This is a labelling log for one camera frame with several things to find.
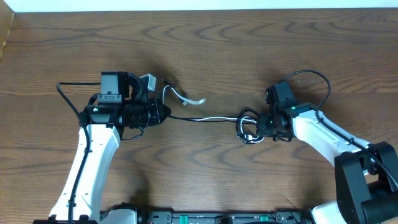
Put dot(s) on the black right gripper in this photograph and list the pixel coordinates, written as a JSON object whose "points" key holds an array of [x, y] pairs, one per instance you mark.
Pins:
{"points": [[263, 129]]}

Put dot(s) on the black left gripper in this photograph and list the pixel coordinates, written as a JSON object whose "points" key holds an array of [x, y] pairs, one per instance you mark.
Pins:
{"points": [[157, 116]]}

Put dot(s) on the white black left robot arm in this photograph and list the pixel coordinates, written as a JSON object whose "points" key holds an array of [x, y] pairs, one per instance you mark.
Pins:
{"points": [[99, 138]]}

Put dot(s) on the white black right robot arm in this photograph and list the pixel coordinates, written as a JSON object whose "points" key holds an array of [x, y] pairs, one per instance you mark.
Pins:
{"points": [[365, 173]]}

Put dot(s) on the brown wooden side panel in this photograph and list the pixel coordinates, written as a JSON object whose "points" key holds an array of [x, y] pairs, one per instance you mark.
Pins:
{"points": [[6, 20]]}

